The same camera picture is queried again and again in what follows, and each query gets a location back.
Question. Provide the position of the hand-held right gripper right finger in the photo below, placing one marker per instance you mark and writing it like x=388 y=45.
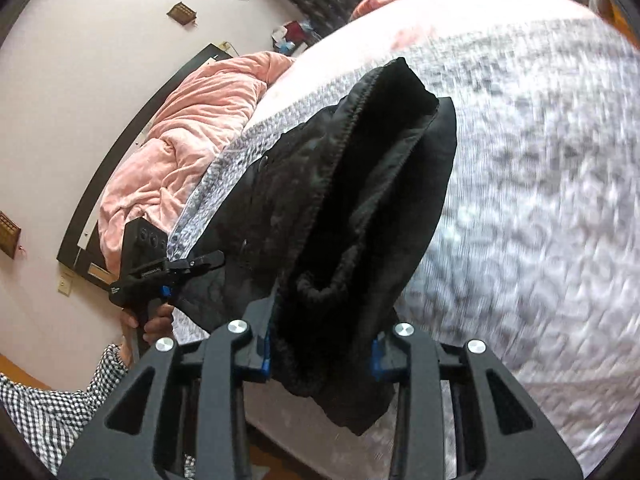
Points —
x=376 y=357

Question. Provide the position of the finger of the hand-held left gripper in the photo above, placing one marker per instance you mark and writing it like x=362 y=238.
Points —
x=197 y=261

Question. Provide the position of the dark wooden headboard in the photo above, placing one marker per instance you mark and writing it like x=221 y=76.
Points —
x=100 y=180

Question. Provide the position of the pink plush comforter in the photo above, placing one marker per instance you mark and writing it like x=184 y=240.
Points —
x=190 y=135

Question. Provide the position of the grey quilted bedspread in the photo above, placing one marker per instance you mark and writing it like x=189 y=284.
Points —
x=525 y=210

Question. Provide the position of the white wall outlet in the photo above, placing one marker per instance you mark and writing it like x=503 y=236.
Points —
x=65 y=285

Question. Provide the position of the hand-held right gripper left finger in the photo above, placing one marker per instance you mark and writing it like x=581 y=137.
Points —
x=265 y=355

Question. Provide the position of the black pants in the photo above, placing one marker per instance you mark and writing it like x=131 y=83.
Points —
x=350 y=185

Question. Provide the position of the pink pillow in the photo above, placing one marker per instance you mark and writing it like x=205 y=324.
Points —
x=380 y=2

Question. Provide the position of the person's checkered sleeve forearm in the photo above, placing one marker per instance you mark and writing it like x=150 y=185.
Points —
x=50 y=410

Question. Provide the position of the small wooden wall ornament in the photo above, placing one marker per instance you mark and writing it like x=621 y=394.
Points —
x=9 y=235
x=181 y=14

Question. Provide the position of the person's left hand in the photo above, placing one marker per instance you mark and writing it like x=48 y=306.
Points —
x=159 y=327

